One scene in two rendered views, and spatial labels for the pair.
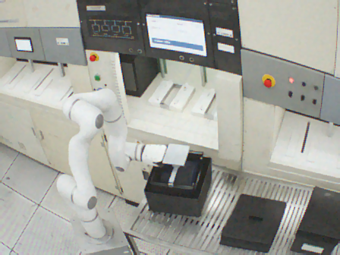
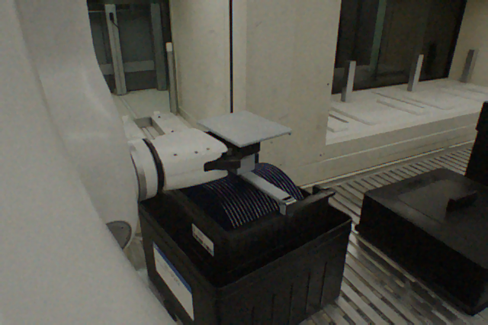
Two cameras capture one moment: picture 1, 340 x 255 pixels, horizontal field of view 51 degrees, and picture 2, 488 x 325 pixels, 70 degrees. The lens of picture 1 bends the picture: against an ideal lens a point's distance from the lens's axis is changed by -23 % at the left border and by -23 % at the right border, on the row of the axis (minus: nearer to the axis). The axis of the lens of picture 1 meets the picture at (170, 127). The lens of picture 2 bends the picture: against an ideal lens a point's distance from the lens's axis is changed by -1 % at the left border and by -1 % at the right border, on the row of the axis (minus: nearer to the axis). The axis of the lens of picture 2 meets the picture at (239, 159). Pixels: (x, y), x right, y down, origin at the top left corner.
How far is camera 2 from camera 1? 180 cm
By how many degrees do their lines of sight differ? 49
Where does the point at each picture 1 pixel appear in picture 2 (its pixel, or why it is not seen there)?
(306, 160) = (368, 124)
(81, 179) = (17, 221)
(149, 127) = not seen: hidden behind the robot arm
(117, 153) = (98, 139)
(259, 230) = not seen: outside the picture
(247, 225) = (474, 221)
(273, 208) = (446, 181)
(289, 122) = not seen: hidden behind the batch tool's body
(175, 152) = (235, 123)
